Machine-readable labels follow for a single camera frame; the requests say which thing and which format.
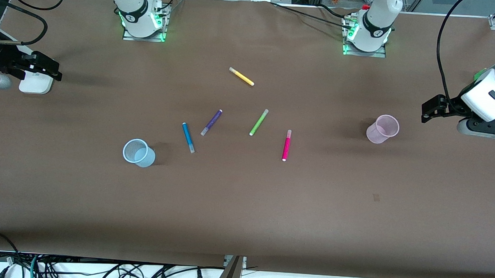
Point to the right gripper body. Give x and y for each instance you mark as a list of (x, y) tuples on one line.
[(1, 56)]

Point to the pink marker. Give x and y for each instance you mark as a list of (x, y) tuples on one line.
[(286, 147)]

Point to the blue marker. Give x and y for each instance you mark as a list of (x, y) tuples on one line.
[(188, 137)]

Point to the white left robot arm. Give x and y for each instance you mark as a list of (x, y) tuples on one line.
[(380, 15)]

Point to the colourful puzzle cube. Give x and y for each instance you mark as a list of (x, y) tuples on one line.
[(480, 75)]

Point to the light pink plastic cup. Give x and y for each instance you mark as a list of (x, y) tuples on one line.
[(377, 134)]

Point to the light blue plastic cup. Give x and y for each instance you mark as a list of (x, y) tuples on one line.
[(144, 157)]

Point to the green marker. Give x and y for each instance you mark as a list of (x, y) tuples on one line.
[(258, 122)]

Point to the purple marker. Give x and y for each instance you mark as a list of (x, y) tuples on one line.
[(212, 122)]

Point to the yellow marker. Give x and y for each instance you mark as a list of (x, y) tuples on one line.
[(242, 76)]

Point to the brown table cover sheet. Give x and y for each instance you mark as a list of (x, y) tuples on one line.
[(244, 205)]

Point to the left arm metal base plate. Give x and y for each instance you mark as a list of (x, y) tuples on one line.
[(366, 54)]

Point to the metal table frame post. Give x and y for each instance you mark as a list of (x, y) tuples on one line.
[(231, 276)]

